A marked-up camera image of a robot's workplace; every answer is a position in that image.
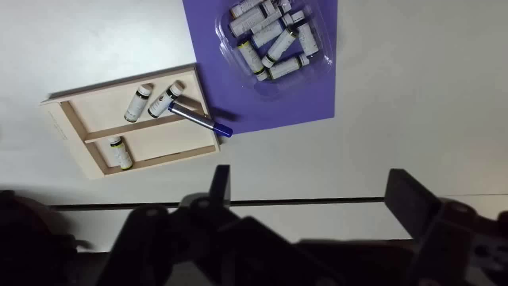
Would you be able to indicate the purple mat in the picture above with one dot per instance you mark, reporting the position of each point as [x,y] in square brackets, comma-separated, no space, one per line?
[271,100]

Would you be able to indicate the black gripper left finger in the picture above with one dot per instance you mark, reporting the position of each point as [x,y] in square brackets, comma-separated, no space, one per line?
[220,184]

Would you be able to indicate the blue marker pen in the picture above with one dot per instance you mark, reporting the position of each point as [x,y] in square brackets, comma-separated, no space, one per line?
[201,119]

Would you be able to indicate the clear plastic clamshell container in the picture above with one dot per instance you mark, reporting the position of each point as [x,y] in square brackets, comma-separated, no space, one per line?
[275,73]

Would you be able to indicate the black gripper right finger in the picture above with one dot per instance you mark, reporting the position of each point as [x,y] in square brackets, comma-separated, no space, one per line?
[410,200]

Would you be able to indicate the white tube black cap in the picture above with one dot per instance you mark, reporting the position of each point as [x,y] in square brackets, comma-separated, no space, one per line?
[287,66]
[245,6]
[268,33]
[250,57]
[307,38]
[121,152]
[137,103]
[280,44]
[295,17]
[166,98]
[285,4]
[248,20]

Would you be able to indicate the wooden divided tray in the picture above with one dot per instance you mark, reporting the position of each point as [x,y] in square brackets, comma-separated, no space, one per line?
[153,135]

